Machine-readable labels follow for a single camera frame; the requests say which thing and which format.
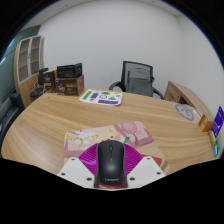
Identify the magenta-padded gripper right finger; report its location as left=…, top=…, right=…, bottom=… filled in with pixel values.
left=123, top=144, right=167, bottom=188

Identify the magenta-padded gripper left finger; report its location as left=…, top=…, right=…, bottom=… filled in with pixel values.
left=57, top=144, right=99, bottom=188

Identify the black computer mouse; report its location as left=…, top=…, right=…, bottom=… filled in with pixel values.
left=93, top=139, right=128, bottom=189

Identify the cartoon print mouse pad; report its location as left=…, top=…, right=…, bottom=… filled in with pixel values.
left=63, top=121, right=170, bottom=176

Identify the grey circle print sheet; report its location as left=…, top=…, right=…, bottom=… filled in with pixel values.
left=174, top=102, right=196, bottom=122

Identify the white sticker sheet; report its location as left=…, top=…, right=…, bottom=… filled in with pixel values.
left=78, top=88, right=124, bottom=107

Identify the brown cardboard box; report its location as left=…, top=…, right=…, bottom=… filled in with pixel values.
left=54, top=75, right=85, bottom=97

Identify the black sofa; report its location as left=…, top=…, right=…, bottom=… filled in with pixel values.
left=0, top=92, right=26, bottom=148

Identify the grey backpack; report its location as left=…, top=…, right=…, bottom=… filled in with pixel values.
left=125, top=67, right=155, bottom=98

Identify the purple card package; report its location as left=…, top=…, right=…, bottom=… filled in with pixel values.
left=211, top=105, right=224, bottom=139

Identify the black electronic device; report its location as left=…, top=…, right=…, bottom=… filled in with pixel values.
left=56, top=62, right=83, bottom=79

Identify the black mesh office chair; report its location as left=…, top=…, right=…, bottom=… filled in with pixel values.
left=108, top=60, right=165, bottom=100

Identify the wooden shelf cabinet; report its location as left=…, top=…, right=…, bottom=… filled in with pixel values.
left=13, top=35, right=46, bottom=108

